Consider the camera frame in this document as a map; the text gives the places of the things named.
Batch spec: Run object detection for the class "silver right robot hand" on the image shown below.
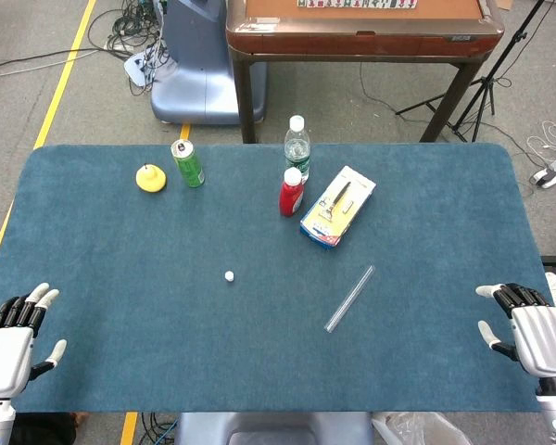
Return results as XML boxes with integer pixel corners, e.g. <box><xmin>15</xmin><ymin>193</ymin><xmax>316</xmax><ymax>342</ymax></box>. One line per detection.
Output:
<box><xmin>474</xmin><ymin>282</ymin><xmax>556</xmax><ymax>395</ymax></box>

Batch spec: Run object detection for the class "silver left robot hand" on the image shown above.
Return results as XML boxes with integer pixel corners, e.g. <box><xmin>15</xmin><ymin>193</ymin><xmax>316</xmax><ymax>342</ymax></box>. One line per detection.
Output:
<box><xmin>0</xmin><ymin>282</ymin><xmax>69</xmax><ymax>399</ymax></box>

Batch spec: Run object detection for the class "clear plastic tube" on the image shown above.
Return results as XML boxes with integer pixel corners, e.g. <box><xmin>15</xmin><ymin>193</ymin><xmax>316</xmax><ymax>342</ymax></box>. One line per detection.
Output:
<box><xmin>323</xmin><ymin>264</ymin><xmax>376</xmax><ymax>334</ymax></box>

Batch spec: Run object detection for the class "clear plastic bag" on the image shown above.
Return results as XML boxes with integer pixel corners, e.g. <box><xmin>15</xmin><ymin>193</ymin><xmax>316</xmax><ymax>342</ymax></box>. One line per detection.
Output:
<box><xmin>370</xmin><ymin>411</ymin><xmax>474</xmax><ymax>445</ymax></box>

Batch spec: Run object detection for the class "white power strip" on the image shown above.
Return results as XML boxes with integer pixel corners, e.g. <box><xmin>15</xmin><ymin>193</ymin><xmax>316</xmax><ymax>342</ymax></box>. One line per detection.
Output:
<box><xmin>530</xmin><ymin>156</ymin><xmax>556</xmax><ymax>189</ymax></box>

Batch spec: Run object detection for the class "blue table mat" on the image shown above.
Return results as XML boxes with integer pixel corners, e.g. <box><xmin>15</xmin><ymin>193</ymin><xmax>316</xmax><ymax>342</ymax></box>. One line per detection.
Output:
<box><xmin>0</xmin><ymin>143</ymin><xmax>556</xmax><ymax>413</ymax></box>

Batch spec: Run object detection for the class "yellow toy pear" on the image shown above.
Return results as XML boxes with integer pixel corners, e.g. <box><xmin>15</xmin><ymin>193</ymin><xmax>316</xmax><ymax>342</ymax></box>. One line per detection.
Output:
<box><xmin>135</xmin><ymin>162</ymin><xmax>168</xmax><ymax>193</ymax></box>

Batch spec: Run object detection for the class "yellow razor package box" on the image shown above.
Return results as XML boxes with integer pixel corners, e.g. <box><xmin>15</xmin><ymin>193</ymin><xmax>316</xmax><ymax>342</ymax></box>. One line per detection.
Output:
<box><xmin>299</xmin><ymin>165</ymin><xmax>377</xmax><ymax>252</ymax></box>

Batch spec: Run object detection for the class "black tripod stand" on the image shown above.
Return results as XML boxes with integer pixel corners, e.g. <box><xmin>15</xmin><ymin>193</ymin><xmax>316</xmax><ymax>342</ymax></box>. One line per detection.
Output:
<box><xmin>395</xmin><ymin>0</ymin><xmax>556</xmax><ymax>143</ymax></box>

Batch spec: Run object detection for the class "green soda can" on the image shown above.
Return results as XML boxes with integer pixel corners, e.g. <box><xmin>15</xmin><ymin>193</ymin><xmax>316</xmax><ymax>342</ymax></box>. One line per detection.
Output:
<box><xmin>170</xmin><ymin>139</ymin><xmax>206</xmax><ymax>189</ymax></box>

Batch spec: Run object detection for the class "blue-grey robot torso base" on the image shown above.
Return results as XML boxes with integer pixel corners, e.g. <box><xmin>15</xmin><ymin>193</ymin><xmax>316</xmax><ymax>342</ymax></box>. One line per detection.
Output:
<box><xmin>173</xmin><ymin>411</ymin><xmax>375</xmax><ymax>445</ymax></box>

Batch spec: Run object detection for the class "red ketchup bottle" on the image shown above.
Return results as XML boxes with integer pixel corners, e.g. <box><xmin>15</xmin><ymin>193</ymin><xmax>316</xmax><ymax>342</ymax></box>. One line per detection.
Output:
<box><xmin>278</xmin><ymin>167</ymin><xmax>305</xmax><ymax>218</ymax></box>

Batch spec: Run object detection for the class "clear plastic water bottle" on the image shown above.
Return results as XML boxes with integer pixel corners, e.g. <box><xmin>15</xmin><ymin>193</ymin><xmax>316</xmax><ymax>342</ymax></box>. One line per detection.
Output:
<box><xmin>284</xmin><ymin>115</ymin><xmax>312</xmax><ymax>184</ymax></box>

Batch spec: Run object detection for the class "white multi-socket adapter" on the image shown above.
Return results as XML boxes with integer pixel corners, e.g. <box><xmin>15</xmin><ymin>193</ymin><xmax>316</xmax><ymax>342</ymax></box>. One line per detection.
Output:
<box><xmin>122</xmin><ymin>48</ymin><xmax>161</xmax><ymax>89</ymax></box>

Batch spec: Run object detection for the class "brown mahjong table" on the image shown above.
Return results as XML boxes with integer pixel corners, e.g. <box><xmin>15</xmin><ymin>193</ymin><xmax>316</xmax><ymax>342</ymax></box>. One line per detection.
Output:
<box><xmin>225</xmin><ymin>0</ymin><xmax>505</xmax><ymax>144</ymax></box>

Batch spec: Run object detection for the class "face-up mahjong tile row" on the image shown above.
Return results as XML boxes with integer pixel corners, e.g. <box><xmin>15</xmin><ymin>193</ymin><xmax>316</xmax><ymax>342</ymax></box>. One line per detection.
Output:
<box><xmin>297</xmin><ymin>0</ymin><xmax>418</xmax><ymax>10</ymax></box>

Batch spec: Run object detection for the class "white coiled cable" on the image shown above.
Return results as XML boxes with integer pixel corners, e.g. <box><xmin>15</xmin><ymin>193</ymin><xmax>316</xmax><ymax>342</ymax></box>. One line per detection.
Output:
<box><xmin>526</xmin><ymin>120</ymin><xmax>556</xmax><ymax>161</ymax></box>

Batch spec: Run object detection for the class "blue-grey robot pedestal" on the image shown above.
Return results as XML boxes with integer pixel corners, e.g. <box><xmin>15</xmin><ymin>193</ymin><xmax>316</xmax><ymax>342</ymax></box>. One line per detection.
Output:
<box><xmin>150</xmin><ymin>0</ymin><xmax>268</xmax><ymax>125</ymax></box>

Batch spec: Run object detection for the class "black cable bundle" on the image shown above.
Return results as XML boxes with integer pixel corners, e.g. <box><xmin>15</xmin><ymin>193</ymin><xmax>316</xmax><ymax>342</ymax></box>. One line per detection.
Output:
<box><xmin>87</xmin><ymin>0</ymin><xmax>168</xmax><ymax>96</ymax></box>

